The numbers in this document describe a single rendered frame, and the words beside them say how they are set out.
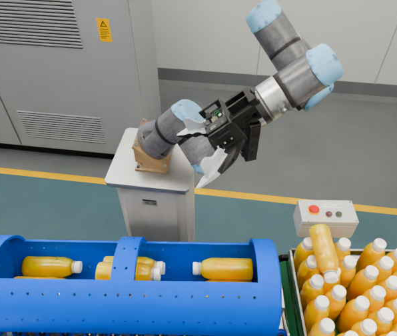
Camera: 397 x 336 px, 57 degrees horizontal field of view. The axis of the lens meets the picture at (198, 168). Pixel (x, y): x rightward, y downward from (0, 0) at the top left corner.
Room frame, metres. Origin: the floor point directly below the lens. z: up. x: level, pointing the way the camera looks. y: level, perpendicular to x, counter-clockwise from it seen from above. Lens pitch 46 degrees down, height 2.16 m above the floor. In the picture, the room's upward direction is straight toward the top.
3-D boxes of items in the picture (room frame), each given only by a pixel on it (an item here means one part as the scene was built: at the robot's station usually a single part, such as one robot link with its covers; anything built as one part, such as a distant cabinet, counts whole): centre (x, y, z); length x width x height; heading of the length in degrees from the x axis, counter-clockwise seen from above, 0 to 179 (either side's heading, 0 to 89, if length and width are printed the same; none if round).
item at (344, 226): (0.82, -0.47, 1.05); 0.20 x 0.10 x 0.10; 89
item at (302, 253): (0.69, -0.38, 0.99); 0.07 x 0.07 x 0.17
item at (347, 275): (0.62, -0.50, 0.99); 0.07 x 0.07 x 0.17
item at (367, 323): (0.41, -0.49, 1.08); 0.04 x 0.04 x 0.02
